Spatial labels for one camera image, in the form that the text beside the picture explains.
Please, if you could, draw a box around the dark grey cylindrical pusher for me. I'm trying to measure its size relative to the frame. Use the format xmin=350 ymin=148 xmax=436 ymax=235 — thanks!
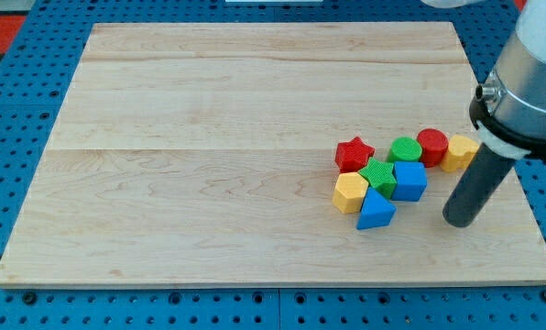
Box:
xmin=442 ymin=144 xmax=516 ymax=227

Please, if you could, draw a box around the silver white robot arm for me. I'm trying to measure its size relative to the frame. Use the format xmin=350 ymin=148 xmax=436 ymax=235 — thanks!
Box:
xmin=442 ymin=0 xmax=546 ymax=227

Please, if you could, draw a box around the blue cube block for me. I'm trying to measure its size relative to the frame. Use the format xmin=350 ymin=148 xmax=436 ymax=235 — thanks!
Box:
xmin=391 ymin=161 xmax=428 ymax=202

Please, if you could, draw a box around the blue triangle block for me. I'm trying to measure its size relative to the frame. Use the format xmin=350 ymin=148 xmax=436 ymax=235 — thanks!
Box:
xmin=355 ymin=188 xmax=397 ymax=230

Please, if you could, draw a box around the yellow heart block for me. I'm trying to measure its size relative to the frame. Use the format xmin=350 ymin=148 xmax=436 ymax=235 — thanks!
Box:
xmin=440 ymin=135 xmax=479 ymax=172

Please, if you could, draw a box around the red cylinder block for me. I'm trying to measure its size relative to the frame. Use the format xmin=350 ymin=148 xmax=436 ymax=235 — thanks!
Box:
xmin=416 ymin=128 xmax=448 ymax=168

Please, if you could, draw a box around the green cylinder block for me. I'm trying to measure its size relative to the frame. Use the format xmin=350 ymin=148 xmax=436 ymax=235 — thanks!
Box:
xmin=386 ymin=137 xmax=422 ymax=162

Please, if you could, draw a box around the green star block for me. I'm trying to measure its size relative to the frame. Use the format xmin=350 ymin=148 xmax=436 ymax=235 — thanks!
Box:
xmin=358 ymin=158 xmax=398 ymax=200

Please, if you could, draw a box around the red star block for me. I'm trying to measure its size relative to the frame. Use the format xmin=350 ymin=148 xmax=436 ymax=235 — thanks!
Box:
xmin=334 ymin=137 xmax=376 ymax=173

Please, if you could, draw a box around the yellow hexagon block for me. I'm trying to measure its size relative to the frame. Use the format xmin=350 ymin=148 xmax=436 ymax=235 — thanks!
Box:
xmin=332 ymin=172 xmax=368 ymax=214

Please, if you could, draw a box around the light wooden board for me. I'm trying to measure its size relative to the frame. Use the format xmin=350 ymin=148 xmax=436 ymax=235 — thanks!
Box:
xmin=0 ymin=22 xmax=546 ymax=290

